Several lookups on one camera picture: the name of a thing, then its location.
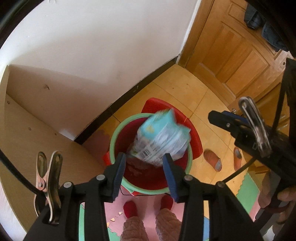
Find coloured foam puzzle mat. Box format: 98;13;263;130
77;130;263;241

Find teal wet wipes packet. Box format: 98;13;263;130
128;109;191;167

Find red bin green rim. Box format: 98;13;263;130
109;113;193;195

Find wooden door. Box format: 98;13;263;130
185;0;294;99

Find person's right leg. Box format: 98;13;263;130
155;196;182;241

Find metal spring clip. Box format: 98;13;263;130
238;96;272;156
35;151;64;225

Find person's leg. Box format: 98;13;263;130
155;196;182;241
120;201;149;241

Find dark blue jacket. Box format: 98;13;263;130
244;9;289;52

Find red plastic stool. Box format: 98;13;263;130
103;97;203;166

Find orange grey slipper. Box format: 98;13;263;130
203;149;223;172
233;147;243;171

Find black cable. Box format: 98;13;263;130
222;160;255;183
0;148;38;195

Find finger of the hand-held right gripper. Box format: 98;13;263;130
222;111;249;126
208;111;249;139

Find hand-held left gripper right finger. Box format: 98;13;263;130
162;153;275;241

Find person's right hand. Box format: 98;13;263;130
258;173;296;234

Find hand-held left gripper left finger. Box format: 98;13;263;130
24;152;127;241

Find person's left leg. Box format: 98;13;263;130
120;201;149;241

